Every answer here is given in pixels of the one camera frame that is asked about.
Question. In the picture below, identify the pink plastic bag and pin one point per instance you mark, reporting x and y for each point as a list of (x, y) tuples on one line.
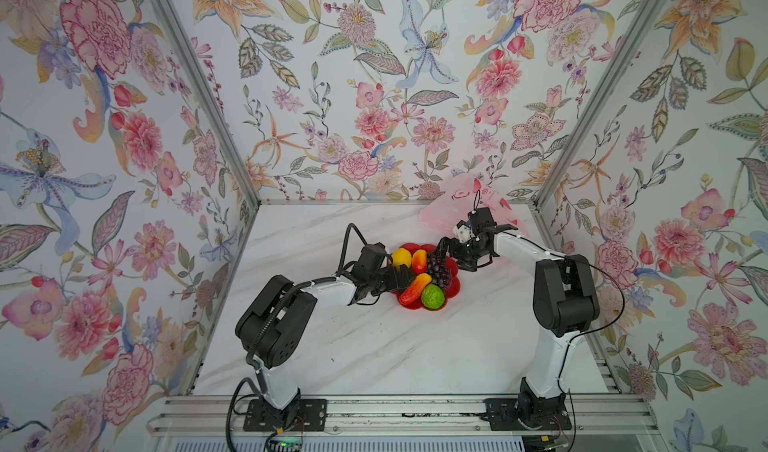
[(464, 193)]

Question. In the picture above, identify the large orange red mango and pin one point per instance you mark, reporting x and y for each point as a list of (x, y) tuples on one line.
[(410, 297)]

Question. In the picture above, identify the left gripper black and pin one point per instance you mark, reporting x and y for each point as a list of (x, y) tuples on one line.
[(395, 284)]

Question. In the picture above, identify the dark purple grape bunch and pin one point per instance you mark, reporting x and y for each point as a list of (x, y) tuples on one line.
[(439, 271)]

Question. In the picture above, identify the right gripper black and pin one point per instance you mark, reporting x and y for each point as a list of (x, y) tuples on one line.
[(454, 244)]

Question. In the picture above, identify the small orange red mango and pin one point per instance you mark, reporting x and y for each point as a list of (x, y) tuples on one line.
[(419, 262)]

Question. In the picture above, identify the red flower-shaped plate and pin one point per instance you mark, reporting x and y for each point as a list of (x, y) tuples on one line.
[(455, 286)]

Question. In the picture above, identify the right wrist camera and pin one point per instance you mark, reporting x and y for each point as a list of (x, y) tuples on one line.
[(463, 232)]

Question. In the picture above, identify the yellow lemon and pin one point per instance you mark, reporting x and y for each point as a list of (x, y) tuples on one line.
[(401, 257)]

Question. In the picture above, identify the green lime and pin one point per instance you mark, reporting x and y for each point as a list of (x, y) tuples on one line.
[(432, 297)]

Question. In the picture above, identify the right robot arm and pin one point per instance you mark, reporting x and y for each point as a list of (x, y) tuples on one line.
[(564, 303)]

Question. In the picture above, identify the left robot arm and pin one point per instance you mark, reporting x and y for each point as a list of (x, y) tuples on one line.
[(272, 327)]

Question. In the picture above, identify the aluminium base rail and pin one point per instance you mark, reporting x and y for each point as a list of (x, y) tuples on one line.
[(425, 415)]

